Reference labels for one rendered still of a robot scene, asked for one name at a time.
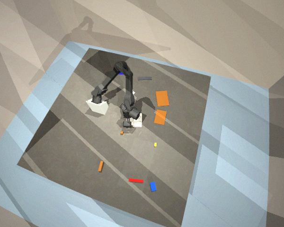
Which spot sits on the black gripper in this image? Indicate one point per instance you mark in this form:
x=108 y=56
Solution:
x=127 y=123

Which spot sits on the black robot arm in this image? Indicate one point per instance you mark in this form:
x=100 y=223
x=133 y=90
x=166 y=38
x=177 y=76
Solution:
x=119 y=67

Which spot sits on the blue rectangular block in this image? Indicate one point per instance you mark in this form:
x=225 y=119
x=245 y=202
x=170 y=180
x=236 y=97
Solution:
x=153 y=186

